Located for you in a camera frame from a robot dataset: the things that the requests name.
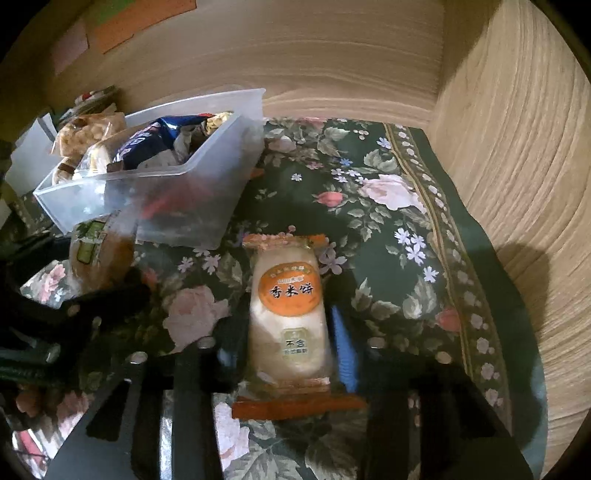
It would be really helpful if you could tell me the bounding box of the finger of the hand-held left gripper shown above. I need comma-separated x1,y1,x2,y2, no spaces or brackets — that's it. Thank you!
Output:
0,270,155,340

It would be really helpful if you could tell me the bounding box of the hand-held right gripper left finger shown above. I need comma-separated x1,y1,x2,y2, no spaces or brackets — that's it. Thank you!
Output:
44,318,245,480

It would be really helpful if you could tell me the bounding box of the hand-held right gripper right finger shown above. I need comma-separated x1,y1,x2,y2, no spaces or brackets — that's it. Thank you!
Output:
330,305,536,480

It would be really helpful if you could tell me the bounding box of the orange puffs packet green label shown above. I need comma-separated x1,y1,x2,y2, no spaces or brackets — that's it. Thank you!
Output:
68,216,136,296

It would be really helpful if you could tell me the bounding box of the orange label rice cracker packet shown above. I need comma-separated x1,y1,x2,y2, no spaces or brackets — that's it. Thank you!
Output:
231,232,369,419

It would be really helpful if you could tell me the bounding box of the red snack packet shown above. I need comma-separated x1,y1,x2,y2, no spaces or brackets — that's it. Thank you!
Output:
139,191,179,220

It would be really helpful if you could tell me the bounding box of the clear plastic container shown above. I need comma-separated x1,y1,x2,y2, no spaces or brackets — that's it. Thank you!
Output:
34,88,267,251

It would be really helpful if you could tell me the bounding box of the peanut brittle packet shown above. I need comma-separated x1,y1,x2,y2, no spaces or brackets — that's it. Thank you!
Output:
50,112,128,157
53,134,139,184

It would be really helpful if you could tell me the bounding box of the blue snack packet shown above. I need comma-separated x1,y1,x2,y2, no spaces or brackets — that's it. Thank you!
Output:
110,113,218,172

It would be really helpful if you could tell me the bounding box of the brown cracker packet green edge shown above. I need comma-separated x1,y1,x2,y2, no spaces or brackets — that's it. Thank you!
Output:
203,111,235,136

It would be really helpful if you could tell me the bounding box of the floral tablecloth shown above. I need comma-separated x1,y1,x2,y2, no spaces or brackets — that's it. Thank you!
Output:
0,115,550,480

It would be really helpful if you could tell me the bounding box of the stack of white papers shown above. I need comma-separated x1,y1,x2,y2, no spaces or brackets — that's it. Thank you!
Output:
8,113,59,195

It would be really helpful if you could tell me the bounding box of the stack of small books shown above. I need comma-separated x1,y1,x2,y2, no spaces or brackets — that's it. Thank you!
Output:
60,85,119,123

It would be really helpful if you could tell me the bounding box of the pink sticky note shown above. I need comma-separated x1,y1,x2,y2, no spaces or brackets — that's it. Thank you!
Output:
50,18,90,75

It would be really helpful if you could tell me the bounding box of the orange sticky note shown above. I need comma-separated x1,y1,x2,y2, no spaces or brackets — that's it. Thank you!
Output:
95,0,198,54

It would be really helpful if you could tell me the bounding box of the green sticky note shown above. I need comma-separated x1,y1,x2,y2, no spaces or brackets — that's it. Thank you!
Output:
84,0,118,25

